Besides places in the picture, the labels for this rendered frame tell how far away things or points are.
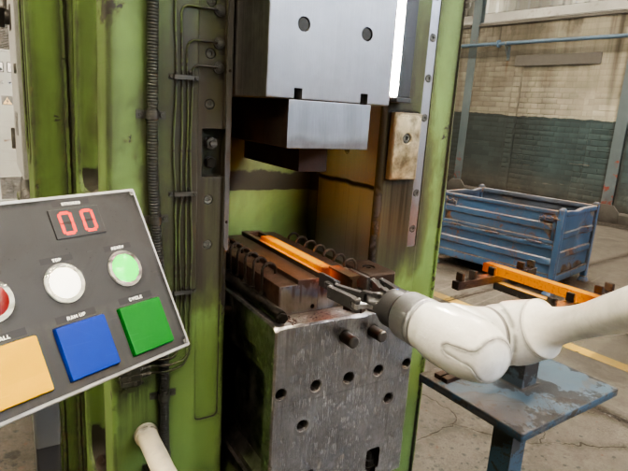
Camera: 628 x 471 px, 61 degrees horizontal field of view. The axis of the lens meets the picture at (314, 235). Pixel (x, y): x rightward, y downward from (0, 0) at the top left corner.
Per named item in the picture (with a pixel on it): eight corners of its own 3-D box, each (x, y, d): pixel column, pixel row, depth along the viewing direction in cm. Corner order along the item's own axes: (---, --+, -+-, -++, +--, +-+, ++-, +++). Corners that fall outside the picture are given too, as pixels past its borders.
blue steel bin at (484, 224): (588, 280, 483) (603, 202, 466) (550, 297, 429) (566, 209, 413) (471, 250, 567) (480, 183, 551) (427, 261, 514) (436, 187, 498)
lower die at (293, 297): (354, 304, 124) (357, 268, 122) (278, 316, 114) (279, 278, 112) (272, 256, 159) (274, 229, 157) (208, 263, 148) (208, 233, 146)
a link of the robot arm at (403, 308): (442, 344, 96) (420, 332, 101) (449, 296, 94) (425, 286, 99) (404, 353, 91) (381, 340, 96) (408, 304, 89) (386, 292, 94)
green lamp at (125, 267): (143, 282, 83) (142, 256, 82) (111, 286, 81) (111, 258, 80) (137, 277, 86) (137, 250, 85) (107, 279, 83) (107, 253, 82)
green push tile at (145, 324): (174, 339, 85) (158, 295, 85) (136, 356, 79) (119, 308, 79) (167, 342, 86) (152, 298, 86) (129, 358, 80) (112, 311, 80)
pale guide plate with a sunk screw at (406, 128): (416, 179, 141) (422, 113, 137) (390, 179, 136) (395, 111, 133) (410, 178, 143) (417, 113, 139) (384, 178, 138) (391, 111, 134)
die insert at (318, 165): (326, 171, 124) (327, 145, 122) (297, 171, 120) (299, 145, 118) (268, 157, 148) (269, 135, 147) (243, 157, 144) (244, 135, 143)
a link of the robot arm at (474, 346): (398, 356, 91) (452, 350, 98) (466, 400, 78) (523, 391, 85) (410, 295, 89) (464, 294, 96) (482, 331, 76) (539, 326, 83)
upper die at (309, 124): (367, 149, 116) (371, 105, 114) (286, 148, 106) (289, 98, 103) (278, 135, 151) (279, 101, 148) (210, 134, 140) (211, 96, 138)
